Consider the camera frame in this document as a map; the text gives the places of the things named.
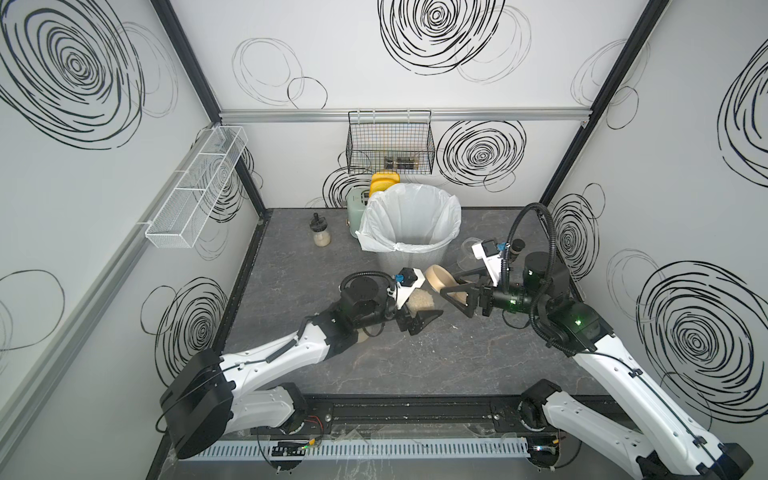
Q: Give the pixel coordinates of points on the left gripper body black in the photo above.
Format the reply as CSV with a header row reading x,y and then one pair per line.
x,y
400,316

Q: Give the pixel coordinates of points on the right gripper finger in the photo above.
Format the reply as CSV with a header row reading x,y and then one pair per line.
x,y
464,297
479,274

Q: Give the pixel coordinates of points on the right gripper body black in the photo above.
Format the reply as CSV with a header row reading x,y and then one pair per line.
x,y
489,297

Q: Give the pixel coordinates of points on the glass rice jar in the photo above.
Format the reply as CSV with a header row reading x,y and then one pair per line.
x,y
466,259

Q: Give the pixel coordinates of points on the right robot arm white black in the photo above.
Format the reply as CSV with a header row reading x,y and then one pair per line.
x,y
666,443

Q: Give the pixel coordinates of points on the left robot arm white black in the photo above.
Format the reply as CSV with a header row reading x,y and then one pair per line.
x,y
214,395

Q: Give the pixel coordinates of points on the metal mesh trash bin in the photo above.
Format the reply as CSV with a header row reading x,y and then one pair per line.
x,y
415,256

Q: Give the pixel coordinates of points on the small dark spice bottle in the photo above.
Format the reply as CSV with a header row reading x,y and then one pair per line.
x,y
517,246

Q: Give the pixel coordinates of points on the white plastic bin liner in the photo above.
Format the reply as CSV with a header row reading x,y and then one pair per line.
x,y
409,218

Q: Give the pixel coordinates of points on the small bottle black pump top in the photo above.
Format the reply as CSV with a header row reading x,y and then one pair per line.
x,y
320,233

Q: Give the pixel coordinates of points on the mint green toaster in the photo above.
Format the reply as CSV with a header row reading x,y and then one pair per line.
x,y
356,203

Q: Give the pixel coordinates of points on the yellow toast slice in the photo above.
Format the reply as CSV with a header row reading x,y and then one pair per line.
x,y
386,176
380,185

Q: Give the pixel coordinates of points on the dark bottle in basket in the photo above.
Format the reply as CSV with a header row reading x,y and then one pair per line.
x,y
400,164

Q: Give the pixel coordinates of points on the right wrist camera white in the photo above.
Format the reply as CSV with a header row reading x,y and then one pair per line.
x,y
492,254

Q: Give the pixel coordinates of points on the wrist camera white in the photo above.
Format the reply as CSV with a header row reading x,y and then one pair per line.
x,y
492,254
406,282

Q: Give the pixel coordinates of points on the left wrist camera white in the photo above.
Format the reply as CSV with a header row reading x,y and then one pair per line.
x,y
406,282

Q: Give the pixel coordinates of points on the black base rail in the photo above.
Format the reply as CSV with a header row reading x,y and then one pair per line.
x,y
324,412

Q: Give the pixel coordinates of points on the white slotted cable duct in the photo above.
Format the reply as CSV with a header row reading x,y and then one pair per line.
x,y
367,449

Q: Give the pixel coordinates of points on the black wire wall basket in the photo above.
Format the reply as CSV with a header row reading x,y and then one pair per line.
x,y
368,143

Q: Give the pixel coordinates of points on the white mesh wall shelf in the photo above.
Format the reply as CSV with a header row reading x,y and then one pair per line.
x,y
207,190

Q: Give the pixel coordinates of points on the aluminium wall rail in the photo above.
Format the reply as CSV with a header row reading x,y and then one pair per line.
x,y
379,115

